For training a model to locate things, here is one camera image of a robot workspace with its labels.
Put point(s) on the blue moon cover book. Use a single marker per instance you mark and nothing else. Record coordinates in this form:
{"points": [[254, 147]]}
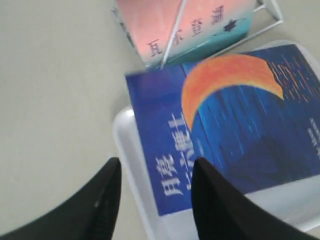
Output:
{"points": [[255, 116]]}

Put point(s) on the pink teal spine book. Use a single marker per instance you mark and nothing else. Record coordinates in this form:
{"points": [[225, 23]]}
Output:
{"points": [[195, 30]]}

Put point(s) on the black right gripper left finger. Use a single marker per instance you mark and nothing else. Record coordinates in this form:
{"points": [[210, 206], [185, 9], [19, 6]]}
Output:
{"points": [[90, 214]]}

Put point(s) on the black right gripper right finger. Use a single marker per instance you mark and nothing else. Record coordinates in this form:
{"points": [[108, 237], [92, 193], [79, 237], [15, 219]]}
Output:
{"points": [[221, 212]]}

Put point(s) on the white plastic tray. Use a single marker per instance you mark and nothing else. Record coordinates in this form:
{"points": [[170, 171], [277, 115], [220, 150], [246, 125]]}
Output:
{"points": [[295, 203]]}

